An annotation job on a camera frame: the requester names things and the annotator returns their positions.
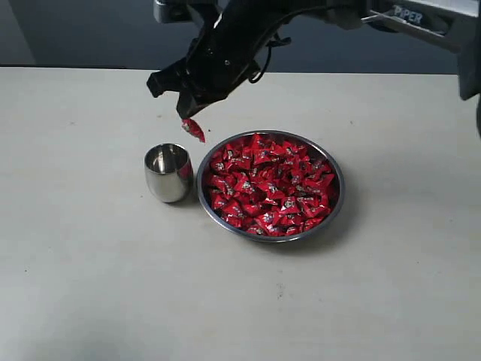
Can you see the round steel bowl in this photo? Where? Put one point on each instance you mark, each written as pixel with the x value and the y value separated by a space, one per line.
pixel 276 135

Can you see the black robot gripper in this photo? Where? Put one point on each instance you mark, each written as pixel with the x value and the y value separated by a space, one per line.
pixel 223 57

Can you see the small stainless steel cup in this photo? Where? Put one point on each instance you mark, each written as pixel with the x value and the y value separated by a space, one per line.
pixel 168 172

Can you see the red candy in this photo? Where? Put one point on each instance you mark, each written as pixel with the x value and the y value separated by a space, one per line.
pixel 193 128

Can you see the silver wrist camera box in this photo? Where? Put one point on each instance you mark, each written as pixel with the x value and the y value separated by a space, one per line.
pixel 180 11

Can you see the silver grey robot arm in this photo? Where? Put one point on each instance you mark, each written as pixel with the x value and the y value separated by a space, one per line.
pixel 451 25

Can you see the pile of red wrapped candies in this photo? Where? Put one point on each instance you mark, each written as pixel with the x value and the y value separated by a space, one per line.
pixel 268 187

